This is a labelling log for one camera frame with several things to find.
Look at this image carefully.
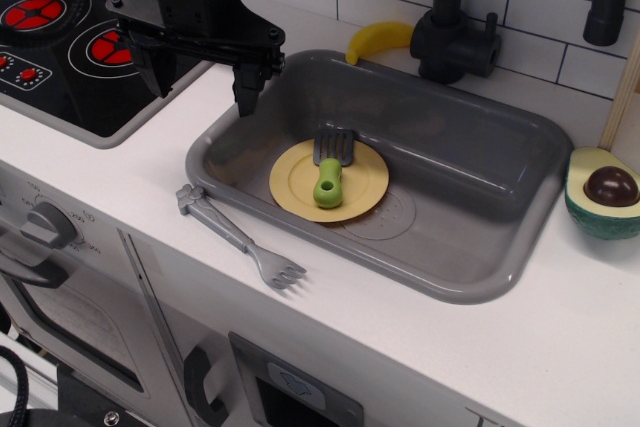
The yellow toy plate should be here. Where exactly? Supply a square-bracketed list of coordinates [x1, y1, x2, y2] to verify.
[269, 139, 389, 223]

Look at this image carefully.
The grey plastic sink basin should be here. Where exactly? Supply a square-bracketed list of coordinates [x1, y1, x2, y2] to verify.
[186, 50, 572, 304]

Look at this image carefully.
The black toy stovetop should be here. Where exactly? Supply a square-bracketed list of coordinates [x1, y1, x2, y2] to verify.
[1, 0, 209, 149]

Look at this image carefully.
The green handled grey spatula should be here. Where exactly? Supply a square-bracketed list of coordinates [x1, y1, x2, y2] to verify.
[313, 127, 355, 209]

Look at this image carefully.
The yellow toy banana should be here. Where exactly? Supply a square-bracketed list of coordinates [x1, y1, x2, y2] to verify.
[345, 21, 414, 65]

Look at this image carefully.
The black braided cable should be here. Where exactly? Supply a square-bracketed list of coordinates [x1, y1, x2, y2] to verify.
[0, 346, 31, 427]

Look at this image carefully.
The black dishwasher handle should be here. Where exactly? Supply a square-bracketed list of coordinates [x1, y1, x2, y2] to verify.
[183, 347, 229, 427]

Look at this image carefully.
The black toy faucet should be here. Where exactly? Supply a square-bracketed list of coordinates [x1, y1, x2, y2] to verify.
[410, 0, 626, 84]

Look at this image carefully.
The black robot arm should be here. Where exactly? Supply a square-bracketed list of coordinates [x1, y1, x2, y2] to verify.
[106, 0, 285, 117]

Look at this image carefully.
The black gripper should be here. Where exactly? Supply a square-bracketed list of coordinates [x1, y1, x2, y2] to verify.
[106, 0, 285, 117]

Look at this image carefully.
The grey oven knob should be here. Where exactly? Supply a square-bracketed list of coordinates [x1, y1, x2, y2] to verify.
[19, 202, 77, 249]

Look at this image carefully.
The toy avocado half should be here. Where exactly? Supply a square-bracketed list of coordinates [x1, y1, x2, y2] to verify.
[565, 147, 639, 240]

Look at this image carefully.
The grey oven door handle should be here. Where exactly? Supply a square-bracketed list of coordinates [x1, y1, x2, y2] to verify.
[1, 226, 69, 289]

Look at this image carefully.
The toy oven door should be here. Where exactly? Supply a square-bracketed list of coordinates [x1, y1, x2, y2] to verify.
[1, 254, 145, 394]

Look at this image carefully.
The grey toy fork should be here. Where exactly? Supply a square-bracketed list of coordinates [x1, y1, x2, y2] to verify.
[176, 184, 307, 290]

